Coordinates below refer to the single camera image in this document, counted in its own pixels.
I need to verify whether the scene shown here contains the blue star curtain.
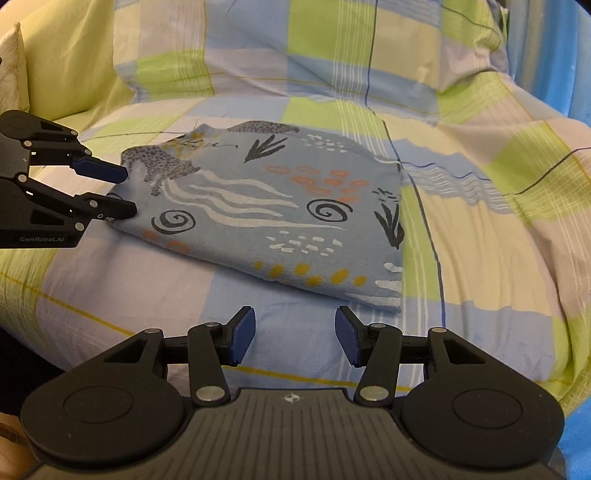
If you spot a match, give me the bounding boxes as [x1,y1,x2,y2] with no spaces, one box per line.
[501,0,590,125]

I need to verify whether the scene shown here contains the person left hand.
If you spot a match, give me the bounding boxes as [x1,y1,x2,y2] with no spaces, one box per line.
[0,413,38,480]

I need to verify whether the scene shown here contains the beige cushion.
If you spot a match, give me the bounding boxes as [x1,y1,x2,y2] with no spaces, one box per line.
[0,22,30,113]

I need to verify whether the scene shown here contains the plaid pillow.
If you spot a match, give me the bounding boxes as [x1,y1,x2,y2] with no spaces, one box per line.
[113,1,509,117]

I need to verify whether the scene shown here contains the blue patterned pajama garment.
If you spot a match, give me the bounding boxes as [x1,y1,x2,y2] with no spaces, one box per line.
[112,121,405,311]

